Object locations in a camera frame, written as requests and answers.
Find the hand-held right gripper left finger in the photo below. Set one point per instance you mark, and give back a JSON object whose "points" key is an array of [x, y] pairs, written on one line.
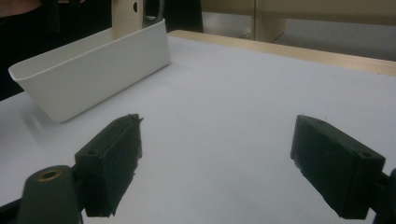
{"points": [[109, 165]]}

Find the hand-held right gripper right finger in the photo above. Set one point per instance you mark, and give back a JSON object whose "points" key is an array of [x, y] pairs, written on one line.
{"points": [[336, 168]]}

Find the white plastic bin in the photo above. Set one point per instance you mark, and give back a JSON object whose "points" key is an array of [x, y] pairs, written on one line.
{"points": [[93, 81]]}

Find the peach phone case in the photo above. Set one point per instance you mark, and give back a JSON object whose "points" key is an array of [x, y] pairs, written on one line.
{"points": [[124, 15]]}

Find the white table cover board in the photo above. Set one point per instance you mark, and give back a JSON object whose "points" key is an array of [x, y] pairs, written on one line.
{"points": [[233, 109]]}

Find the wooden table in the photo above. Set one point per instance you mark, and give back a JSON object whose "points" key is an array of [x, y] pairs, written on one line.
{"points": [[280, 49]]}

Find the light wooden desk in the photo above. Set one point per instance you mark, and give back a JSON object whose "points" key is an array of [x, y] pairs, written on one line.
{"points": [[267, 18]]}

